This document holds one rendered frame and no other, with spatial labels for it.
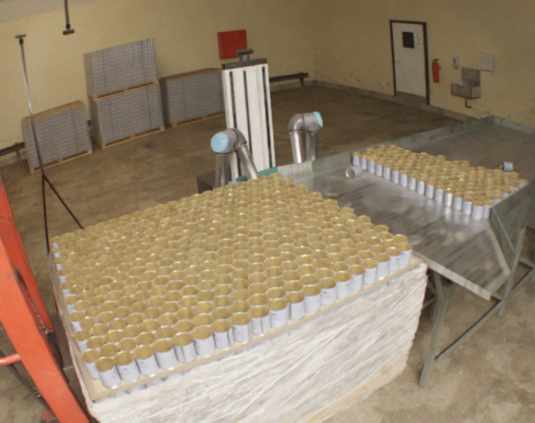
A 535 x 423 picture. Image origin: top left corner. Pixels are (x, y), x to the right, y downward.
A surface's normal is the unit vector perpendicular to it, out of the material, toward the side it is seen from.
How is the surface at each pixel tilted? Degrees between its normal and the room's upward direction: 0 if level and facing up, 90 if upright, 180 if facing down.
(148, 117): 92
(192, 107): 88
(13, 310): 90
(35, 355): 90
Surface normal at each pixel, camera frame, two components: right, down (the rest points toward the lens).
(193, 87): 0.52, 0.32
